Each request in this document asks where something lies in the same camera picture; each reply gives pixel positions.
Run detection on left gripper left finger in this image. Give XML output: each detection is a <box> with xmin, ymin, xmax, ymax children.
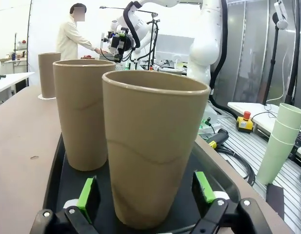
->
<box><xmin>30</xmin><ymin>175</ymin><xmax>101</xmax><ymax>234</ymax></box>

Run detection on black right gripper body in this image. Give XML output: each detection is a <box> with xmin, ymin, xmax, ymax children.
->
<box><xmin>110</xmin><ymin>28</ymin><xmax>131</xmax><ymax>61</ymax></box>

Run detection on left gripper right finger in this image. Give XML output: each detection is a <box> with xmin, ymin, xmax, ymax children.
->
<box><xmin>189</xmin><ymin>170</ymin><xmax>272</xmax><ymax>234</ymax></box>

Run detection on tall beige cup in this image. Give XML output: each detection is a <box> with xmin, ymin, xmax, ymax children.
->
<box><xmin>38</xmin><ymin>52</ymin><xmax>62</xmax><ymax>99</ymax></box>
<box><xmin>52</xmin><ymin>59</ymin><xmax>117</xmax><ymax>172</ymax></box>
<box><xmin>101</xmin><ymin>70</ymin><xmax>211</xmax><ymax>230</ymax></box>

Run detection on black plastic tray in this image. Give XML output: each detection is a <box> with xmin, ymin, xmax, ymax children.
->
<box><xmin>42</xmin><ymin>131</ymin><xmax>241</xmax><ymax>234</ymax></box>

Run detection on bystander in cream shirt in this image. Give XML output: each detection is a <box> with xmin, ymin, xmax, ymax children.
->
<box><xmin>56</xmin><ymin>2</ymin><xmax>103</xmax><ymax>60</ymax></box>

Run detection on black handheld pendant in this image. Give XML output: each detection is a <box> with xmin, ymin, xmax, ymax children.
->
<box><xmin>205</xmin><ymin>128</ymin><xmax>229</xmax><ymax>149</ymax></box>

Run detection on computer monitor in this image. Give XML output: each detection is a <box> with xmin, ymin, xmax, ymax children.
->
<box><xmin>156</xmin><ymin>34</ymin><xmax>195</xmax><ymax>64</ymax></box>

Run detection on black flat box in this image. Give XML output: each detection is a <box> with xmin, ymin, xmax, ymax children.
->
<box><xmin>265</xmin><ymin>182</ymin><xmax>285</xmax><ymax>216</ymax></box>

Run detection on pale green cup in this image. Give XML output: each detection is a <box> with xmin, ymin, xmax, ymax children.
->
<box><xmin>271</xmin><ymin>119</ymin><xmax>301</xmax><ymax>145</ymax></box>
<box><xmin>256</xmin><ymin>133</ymin><xmax>294</xmax><ymax>185</ymax></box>
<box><xmin>276</xmin><ymin>102</ymin><xmax>301</xmax><ymax>130</ymax></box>

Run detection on yellow emergency stop box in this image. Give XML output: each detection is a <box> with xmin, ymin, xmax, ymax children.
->
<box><xmin>235</xmin><ymin>111</ymin><xmax>255</xmax><ymax>134</ymax></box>

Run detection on white low shelf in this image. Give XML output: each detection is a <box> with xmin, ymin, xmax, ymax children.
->
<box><xmin>227</xmin><ymin>101</ymin><xmax>282</xmax><ymax>134</ymax></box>

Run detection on black keyboard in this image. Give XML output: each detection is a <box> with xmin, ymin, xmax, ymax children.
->
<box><xmin>288</xmin><ymin>124</ymin><xmax>301</xmax><ymax>161</ymax></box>

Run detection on white side table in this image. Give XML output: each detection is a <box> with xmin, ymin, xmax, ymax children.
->
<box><xmin>0</xmin><ymin>72</ymin><xmax>36</xmax><ymax>95</ymax></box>

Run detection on white webcam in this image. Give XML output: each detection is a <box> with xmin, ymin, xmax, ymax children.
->
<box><xmin>272</xmin><ymin>0</ymin><xmax>290</xmax><ymax>30</ymax></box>

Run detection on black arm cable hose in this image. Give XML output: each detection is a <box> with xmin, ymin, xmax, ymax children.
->
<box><xmin>122</xmin><ymin>0</ymin><xmax>141</xmax><ymax>49</ymax></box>

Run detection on coiled black cables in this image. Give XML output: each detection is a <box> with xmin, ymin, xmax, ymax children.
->
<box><xmin>215</xmin><ymin>145</ymin><xmax>256</xmax><ymax>187</ymax></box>

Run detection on aluminium profile base plate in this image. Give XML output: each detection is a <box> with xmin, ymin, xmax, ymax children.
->
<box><xmin>200</xmin><ymin>113</ymin><xmax>301</xmax><ymax>220</ymax></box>

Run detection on black corrugated base hose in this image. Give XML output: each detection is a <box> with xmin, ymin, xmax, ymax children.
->
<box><xmin>210</xmin><ymin>0</ymin><xmax>229</xmax><ymax>109</ymax></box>

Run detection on black camera tripod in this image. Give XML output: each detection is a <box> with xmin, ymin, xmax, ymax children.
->
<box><xmin>263</xmin><ymin>12</ymin><xmax>281</xmax><ymax>106</ymax></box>

